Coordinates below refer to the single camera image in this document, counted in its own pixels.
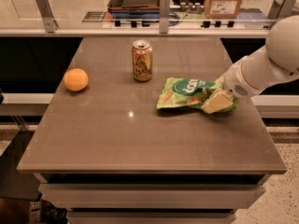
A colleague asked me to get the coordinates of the green rice chip bag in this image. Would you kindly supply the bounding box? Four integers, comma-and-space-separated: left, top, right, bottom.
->
157, 77, 238, 113

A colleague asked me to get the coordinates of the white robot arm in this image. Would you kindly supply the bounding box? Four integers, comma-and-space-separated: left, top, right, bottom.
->
201, 15, 299, 114

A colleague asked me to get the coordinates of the cardboard box with label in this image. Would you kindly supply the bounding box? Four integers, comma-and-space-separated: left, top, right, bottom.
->
204, 0, 242, 19

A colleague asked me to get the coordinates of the gold soda can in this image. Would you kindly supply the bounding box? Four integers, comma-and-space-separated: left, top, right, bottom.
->
132, 40, 152, 82

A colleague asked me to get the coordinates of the lower white drawer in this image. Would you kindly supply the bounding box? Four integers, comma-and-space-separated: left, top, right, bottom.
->
67, 212, 235, 224

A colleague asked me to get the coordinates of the white drawer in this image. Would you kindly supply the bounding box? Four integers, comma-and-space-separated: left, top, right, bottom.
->
67, 212, 235, 224
39, 184, 264, 209

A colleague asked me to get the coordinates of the orange fruit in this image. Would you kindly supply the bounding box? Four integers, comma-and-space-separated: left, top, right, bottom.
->
63, 68, 89, 91

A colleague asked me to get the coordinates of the upper white drawer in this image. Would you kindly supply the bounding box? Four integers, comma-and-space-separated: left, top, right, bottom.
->
39, 184, 264, 209

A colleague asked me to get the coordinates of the right metal glass bracket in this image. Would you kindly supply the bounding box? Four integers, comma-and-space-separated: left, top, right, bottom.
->
264, 0, 297, 29

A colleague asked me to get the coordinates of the metal glass bracket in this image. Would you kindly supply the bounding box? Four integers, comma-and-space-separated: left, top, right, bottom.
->
159, 0, 170, 34
264, 0, 297, 29
36, 0, 58, 34

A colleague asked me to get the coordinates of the middle metal glass bracket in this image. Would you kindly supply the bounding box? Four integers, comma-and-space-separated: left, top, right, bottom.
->
159, 0, 170, 34

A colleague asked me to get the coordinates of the left metal glass bracket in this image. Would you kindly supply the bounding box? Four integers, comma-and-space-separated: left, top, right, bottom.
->
36, 0, 58, 34

